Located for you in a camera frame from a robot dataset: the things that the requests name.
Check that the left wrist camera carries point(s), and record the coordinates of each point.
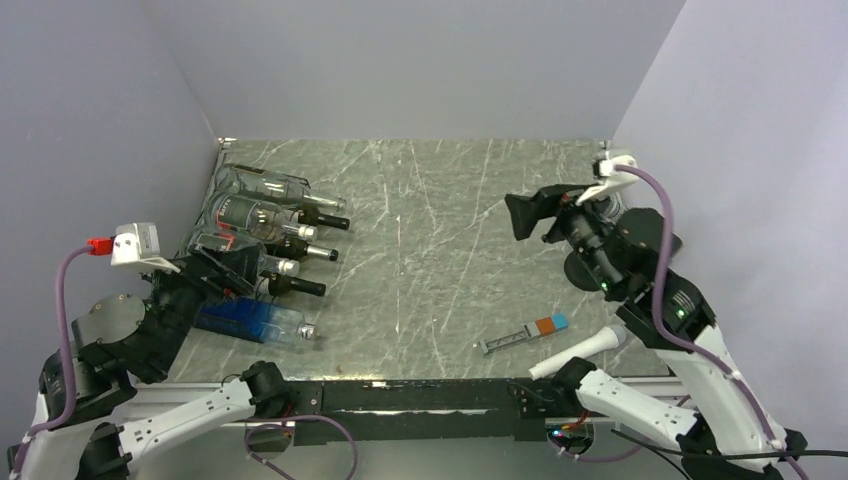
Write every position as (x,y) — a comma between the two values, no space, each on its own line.
(134,246)

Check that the green wine bottle grey cap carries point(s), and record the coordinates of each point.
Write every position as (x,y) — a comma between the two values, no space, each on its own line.
(297,249)

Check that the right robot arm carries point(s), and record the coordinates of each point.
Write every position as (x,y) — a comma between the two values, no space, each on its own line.
(727,434)

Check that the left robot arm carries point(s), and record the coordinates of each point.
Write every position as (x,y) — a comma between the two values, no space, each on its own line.
(129,340)

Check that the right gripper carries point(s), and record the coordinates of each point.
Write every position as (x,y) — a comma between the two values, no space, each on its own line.
(526,212)

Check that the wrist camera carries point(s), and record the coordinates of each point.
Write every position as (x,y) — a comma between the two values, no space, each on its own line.
(609,180)
(134,246)

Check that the white toy microphone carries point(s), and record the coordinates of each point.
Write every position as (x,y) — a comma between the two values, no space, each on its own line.
(608,338)

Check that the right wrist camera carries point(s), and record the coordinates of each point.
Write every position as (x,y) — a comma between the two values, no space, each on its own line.
(609,180)

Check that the blue square glass bottle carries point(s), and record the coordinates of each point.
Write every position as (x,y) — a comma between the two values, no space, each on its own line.
(256,321)

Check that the clear labelled bottle silver cap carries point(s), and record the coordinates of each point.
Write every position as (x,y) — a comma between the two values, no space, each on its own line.
(239,251)

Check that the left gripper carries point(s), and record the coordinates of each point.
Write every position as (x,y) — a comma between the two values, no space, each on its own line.
(237,267)

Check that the dark green wine bottle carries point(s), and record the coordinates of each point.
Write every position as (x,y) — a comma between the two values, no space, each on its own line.
(277,285)

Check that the grey tool coloured blocks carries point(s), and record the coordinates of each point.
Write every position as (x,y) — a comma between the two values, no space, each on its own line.
(528,331)

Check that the clear glass bottle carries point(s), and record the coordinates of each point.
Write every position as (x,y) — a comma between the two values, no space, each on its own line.
(274,187)

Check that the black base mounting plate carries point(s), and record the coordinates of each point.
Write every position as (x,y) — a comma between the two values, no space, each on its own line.
(320,412)

